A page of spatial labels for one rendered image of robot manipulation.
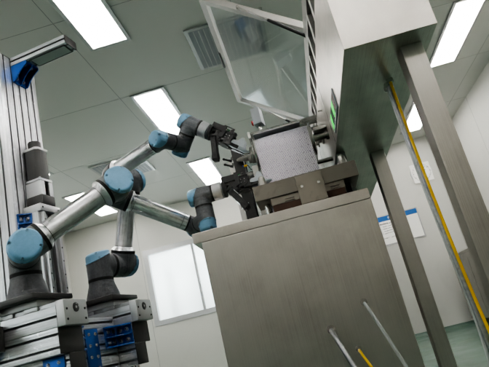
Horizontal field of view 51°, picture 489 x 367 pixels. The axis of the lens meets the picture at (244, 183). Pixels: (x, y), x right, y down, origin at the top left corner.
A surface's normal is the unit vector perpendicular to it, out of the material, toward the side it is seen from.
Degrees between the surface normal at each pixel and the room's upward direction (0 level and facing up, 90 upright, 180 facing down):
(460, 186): 90
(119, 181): 86
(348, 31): 90
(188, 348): 90
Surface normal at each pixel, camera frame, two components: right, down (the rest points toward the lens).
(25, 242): 0.29, -0.29
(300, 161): -0.15, -0.26
